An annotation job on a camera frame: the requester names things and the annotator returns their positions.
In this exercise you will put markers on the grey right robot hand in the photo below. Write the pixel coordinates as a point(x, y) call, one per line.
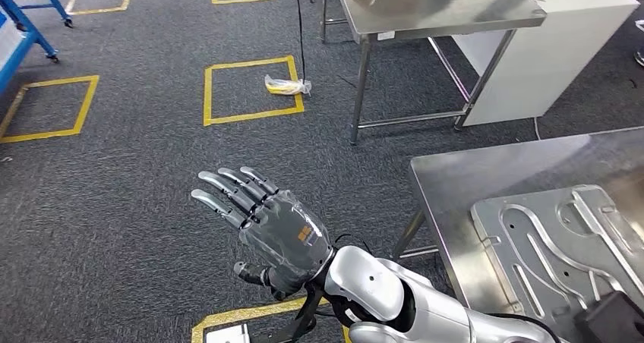
point(287, 235)

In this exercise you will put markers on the black plastic plate frame part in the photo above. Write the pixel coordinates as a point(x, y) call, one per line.
point(614, 320)

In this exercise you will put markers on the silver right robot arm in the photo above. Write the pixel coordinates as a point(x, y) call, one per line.
point(382, 285)

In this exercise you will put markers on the stainless steel workbench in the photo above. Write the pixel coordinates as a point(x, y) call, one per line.
point(453, 180)

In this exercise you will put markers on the blue metal shelf rack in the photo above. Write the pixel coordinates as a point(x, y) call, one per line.
point(17, 61)

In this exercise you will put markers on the white label sticker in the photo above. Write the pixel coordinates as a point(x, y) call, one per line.
point(386, 35)

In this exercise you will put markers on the aluminium grooved jig plate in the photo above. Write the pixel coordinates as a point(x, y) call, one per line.
point(508, 300)

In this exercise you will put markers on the stainless steel table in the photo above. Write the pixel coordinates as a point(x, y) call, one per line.
point(453, 9)

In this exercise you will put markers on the black rack caster wheel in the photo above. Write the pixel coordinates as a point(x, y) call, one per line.
point(53, 56)
point(68, 23)

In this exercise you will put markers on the white cabinet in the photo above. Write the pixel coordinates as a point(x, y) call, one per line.
point(563, 54)

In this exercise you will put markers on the white plastic storage bin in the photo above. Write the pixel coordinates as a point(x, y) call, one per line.
point(10, 39)

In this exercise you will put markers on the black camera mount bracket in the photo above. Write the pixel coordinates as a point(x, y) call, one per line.
point(304, 315)

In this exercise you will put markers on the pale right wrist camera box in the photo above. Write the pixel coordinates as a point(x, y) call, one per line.
point(226, 333)

